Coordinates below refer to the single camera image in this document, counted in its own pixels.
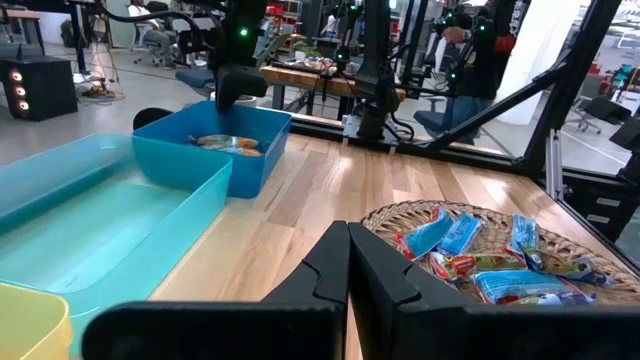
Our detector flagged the orange peanut butter granola bar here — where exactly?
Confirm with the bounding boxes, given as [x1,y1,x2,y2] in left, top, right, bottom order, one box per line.
[214,144,265,158]
[188,133,261,151]

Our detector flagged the blue wrapper granola bar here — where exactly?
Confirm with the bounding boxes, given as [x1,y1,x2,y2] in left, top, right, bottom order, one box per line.
[509,213,541,257]
[471,269,597,306]
[438,213,485,257]

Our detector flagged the round woven straw placemat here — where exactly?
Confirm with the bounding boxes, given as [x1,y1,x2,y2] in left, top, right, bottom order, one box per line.
[360,199,640,307]

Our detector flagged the green broad-leaf plant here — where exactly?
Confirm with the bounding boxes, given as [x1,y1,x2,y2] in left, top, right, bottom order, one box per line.
[254,32,292,69]

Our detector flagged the teal plastic bin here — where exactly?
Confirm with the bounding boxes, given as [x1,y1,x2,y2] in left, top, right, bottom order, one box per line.
[0,132,234,357]

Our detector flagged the red chocolate chip granola bar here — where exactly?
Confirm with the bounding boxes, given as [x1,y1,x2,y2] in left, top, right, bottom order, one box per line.
[428,251,529,282]

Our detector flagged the white plant pot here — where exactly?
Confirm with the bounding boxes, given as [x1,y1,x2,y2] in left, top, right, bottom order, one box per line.
[209,91,259,109]

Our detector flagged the black metal rig frame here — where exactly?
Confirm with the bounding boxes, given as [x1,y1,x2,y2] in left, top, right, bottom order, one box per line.
[289,0,640,241]

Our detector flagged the black PC tower red fans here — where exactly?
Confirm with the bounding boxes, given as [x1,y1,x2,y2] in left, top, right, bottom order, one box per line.
[0,54,79,122]

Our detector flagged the blue red-ended granola bar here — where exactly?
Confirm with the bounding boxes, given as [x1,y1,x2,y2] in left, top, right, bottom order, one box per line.
[393,206,456,261]

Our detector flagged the black round object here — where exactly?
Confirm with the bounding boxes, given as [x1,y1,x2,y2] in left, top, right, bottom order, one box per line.
[132,107,175,131]

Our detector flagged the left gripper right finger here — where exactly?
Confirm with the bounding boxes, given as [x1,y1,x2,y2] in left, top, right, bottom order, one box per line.
[349,222,640,360]

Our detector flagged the oatmeal raisin granola bar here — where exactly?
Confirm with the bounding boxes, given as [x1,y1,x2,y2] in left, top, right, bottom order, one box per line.
[521,243,620,288]

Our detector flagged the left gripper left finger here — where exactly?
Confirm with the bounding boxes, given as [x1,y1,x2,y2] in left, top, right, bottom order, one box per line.
[82,219,351,360]

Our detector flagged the person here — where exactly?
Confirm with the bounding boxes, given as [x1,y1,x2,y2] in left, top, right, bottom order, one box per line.
[127,0,177,69]
[439,0,517,146]

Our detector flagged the blue plastic bin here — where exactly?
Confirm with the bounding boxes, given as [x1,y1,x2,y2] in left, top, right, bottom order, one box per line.
[131,99,293,200]

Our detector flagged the wooden workbench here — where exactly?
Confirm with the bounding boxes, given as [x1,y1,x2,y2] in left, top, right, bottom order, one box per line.
[259,64,407,104]

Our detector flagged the black office chair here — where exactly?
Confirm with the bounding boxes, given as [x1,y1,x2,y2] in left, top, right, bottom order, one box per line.
[564,94,626,136]

